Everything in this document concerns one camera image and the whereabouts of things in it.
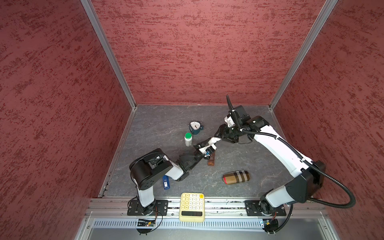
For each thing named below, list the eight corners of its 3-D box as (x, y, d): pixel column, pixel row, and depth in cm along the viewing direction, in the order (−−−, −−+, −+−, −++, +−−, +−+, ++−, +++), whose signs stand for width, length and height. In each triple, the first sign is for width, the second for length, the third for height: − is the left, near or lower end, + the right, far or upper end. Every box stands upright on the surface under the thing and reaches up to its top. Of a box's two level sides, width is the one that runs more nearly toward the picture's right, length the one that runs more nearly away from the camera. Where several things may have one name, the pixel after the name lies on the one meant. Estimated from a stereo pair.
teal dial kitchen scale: (194, 136, 104) (193, 132, 101) (187, 127, 109) (187, 123, 106) (204, 130, 107) (204, 127, 104) (197, 122, 112) (197, 118, 109)
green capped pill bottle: (184, 146, 98) (184, 139, 91) (185, 139, 102) (184, 132, 95) (192, 146, 99) (191, 139, 91) (192, 139, 102) (192, 132, 95)
